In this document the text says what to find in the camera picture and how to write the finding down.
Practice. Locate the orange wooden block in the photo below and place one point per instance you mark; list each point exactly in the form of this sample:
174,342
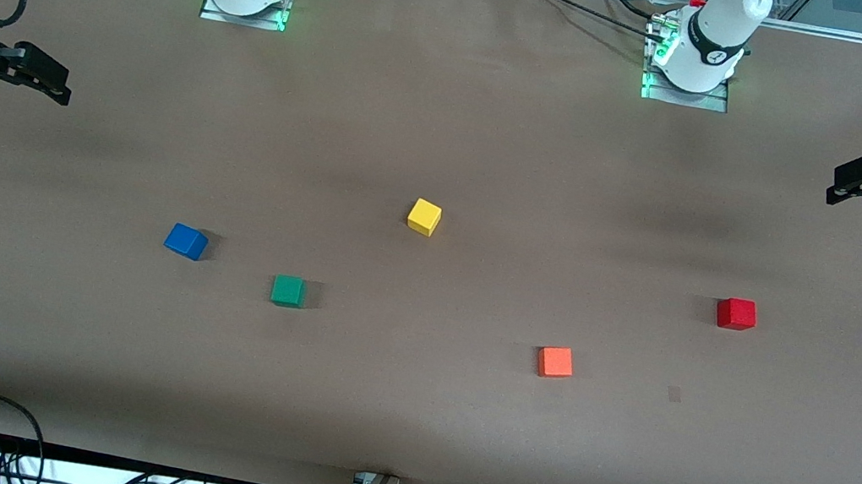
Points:
555,362

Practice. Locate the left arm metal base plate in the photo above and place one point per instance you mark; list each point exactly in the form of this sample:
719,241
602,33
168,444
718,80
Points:
708,102

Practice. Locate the yellow wooden block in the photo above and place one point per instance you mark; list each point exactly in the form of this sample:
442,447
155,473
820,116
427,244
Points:
424,216

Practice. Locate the blue wooden block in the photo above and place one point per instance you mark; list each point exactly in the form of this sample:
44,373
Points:
186,241

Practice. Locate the red wooden block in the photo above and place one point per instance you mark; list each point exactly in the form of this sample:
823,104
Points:
735,314

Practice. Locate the brown paper table cover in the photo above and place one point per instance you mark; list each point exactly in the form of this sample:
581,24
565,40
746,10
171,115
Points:
451,108

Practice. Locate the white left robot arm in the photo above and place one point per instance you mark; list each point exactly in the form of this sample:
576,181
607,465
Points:
714,37

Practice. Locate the green wooden block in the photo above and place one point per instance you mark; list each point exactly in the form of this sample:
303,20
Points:
287,290

